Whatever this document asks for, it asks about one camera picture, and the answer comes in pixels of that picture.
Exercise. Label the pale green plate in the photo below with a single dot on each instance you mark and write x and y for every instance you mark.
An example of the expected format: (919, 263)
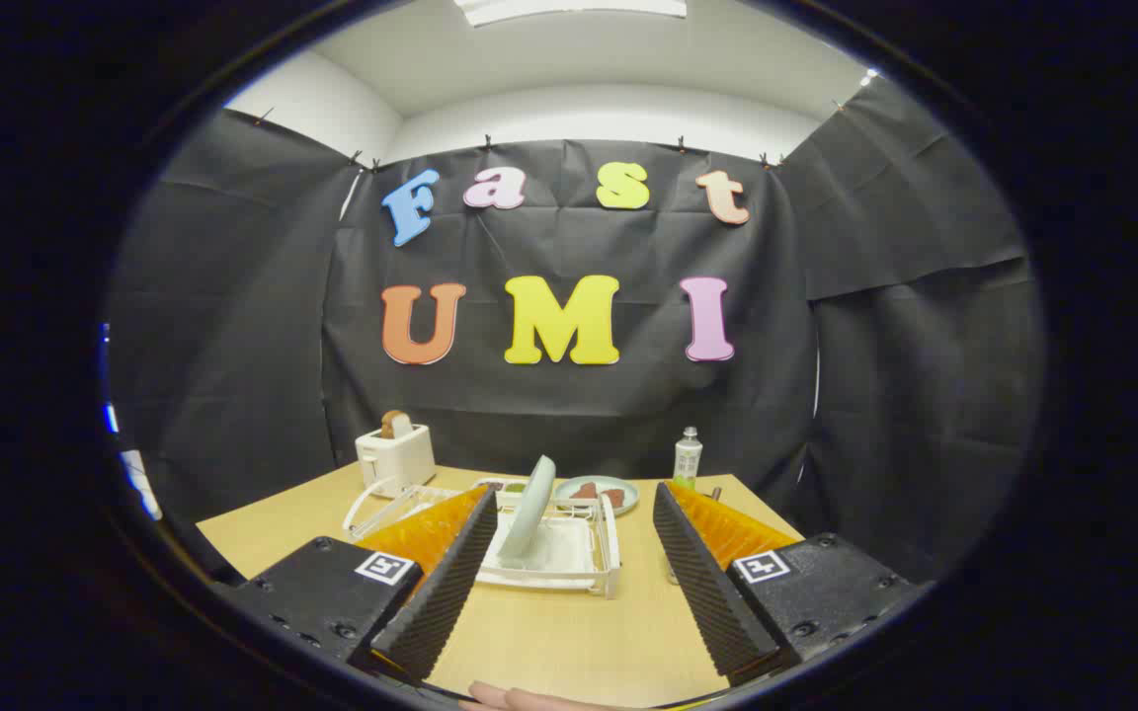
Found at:
(529, 513)

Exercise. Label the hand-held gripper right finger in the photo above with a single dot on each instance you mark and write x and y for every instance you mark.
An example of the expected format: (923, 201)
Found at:
(707, 592)

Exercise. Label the white green bottle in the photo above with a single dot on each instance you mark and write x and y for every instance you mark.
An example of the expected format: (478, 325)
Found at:
(688, 459)

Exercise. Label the black backdrop cloth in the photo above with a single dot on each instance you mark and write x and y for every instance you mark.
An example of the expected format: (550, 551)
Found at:
(549, 415)

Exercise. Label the ceiling light panel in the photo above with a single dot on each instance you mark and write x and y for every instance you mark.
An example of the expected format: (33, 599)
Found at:
(569, 8)

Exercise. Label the brown food piece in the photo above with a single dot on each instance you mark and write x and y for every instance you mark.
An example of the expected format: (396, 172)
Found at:
(612, 497)
(583, 491)

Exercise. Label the small teal plate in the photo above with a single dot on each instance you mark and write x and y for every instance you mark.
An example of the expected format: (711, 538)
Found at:
(565, 491)

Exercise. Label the white seasoning tray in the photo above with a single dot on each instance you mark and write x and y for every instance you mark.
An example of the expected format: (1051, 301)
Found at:
(515, 487)

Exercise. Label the white toaster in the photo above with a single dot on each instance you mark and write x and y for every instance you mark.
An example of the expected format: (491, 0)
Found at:
(396, 459)

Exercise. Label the brown bread slice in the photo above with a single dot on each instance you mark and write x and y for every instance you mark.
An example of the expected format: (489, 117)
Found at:
(395, 425)

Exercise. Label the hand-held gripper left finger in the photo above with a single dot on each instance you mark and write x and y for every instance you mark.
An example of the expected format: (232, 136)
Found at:
(446, 592)

